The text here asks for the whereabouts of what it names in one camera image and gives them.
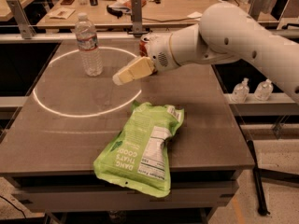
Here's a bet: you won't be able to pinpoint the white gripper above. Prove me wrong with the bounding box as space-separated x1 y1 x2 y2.
112 34 179 85

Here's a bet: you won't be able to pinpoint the clear plastic water bottle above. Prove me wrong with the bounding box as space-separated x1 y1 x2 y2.
75 12 103 77

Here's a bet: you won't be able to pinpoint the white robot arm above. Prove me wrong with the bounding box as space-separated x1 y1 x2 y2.
113 2 299 103

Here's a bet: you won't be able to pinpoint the clear sanitizer bottle left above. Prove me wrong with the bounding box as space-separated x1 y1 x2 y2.
231 77 249 103

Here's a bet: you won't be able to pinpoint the clear sanitizer bottle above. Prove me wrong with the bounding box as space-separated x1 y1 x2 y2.
254 79 273 101
231 77 249 103

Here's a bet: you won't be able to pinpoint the clear sanitizer bottle right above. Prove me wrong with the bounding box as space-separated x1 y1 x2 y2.
254 79 273 101

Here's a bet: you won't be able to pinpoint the red cola can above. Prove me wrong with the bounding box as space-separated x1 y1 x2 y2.
139 35 155 57

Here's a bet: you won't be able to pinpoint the black sunglasses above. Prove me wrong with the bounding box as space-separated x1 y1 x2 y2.
107 6 123 19

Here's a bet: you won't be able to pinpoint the green snack bag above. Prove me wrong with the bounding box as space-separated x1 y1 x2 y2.
93 102 184 198

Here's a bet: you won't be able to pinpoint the beige card on desk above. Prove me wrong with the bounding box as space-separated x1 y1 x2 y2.
49 7 75 20

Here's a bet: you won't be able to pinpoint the brown phone on desk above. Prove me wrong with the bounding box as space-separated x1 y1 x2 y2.
61 0 75 6

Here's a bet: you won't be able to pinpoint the black floor pole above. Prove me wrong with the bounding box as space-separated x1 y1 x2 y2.
247 140 270 217

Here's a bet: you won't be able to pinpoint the middle metal bracket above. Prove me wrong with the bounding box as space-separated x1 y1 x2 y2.
129 0 145 37

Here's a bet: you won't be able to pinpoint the metal bracket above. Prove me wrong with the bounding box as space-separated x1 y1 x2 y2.
249 0 264 21
129 0 145 37
7 0 36 39

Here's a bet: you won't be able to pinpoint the black cable on desk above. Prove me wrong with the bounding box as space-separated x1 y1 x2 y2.
142 0 241 23

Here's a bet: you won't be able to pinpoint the left metal bracket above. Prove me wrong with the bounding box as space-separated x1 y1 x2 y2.
7 0 36 39

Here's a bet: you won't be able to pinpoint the right metal bracket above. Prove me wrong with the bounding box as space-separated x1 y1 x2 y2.
249 0 264 21

